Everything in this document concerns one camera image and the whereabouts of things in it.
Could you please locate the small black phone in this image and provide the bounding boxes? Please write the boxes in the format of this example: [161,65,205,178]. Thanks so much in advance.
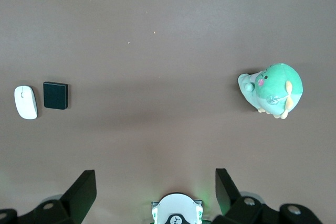
[43,81,69,110]

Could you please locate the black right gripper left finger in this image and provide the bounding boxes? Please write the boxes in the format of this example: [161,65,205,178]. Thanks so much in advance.
[0,169,97,224]

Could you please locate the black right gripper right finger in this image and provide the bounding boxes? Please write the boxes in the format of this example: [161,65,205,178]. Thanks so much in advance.
[212,168,323,224]

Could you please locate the green dinosaur plush toy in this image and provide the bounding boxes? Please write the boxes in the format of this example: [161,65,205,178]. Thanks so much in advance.
[237,62,303,120]

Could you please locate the white computer mouse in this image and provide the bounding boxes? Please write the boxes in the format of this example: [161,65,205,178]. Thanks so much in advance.
[14,85,38,120]

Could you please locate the brown table cover mat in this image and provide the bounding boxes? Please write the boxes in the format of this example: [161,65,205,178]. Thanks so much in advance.
[0,0,336,224]

